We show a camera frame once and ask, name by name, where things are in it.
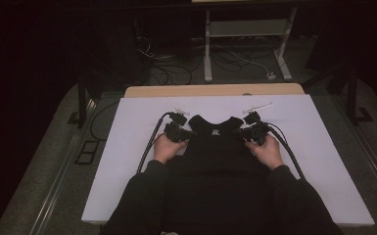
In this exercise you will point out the person's left hand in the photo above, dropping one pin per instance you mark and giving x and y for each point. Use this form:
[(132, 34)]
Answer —
[(166, 150)]

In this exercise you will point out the black tank top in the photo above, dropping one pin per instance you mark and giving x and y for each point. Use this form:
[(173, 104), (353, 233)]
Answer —
[(217, 153)]

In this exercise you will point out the black metal stand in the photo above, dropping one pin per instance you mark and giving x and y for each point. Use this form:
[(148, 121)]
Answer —
[(352, 101), (82, 104)]

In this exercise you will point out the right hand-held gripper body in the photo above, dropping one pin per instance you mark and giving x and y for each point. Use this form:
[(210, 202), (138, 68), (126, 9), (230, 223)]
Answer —
[(258, 132)]

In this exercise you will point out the grey metal desk frame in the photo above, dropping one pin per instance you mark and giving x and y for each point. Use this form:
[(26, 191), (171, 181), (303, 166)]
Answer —
[(246, 28)]

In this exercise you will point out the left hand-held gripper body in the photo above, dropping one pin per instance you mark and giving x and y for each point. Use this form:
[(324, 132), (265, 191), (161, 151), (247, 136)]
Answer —
[(175, 132)]

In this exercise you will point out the person's right hand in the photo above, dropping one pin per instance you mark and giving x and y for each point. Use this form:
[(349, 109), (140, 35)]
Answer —
[(269, 153)]

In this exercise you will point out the white table mat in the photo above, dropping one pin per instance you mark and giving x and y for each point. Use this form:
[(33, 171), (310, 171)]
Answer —
[(137, 124)]

